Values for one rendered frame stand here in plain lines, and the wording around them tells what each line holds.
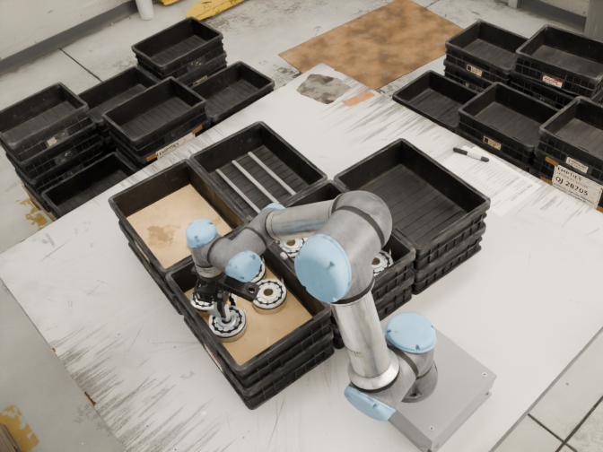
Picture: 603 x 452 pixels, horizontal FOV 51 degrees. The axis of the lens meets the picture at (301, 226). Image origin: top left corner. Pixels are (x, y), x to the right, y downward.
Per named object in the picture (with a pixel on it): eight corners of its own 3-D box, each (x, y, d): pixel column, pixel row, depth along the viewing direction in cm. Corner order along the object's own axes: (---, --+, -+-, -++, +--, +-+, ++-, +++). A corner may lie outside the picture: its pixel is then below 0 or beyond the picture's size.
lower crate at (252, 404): (337, 354, 181) (336, 331, 172) (251, 415, 170) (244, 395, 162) (261, 271, 204) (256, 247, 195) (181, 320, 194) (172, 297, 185)
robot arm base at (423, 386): (449, 370, 163) (451, 351, 155) (416, 414, 155) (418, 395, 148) (399, 340, 170) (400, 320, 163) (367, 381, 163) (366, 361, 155)
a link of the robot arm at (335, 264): (423, 386, 148) (379, 212, 114) (388, 437, 140) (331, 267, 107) (380, 367, 155) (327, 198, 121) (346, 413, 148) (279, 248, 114)
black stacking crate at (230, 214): (256, 248, 196) (250, 224, 188) (173, 299, 186) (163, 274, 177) (194, 183, 219) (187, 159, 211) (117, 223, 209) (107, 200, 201)
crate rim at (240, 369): (334, 314, 166) (334, 308, 164) (239, 378, 155) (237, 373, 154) (252, 229, 189) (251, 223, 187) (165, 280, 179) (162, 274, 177)
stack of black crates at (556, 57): (606, 131, 317) (633, 51, 283) (568, 164, 303) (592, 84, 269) (533, 97, 340) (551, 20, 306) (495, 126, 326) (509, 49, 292)
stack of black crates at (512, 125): (556, 172, 300) (572, 115, 275) (519, 204, 288) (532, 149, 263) (487, 135, 322) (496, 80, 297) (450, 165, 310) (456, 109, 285)
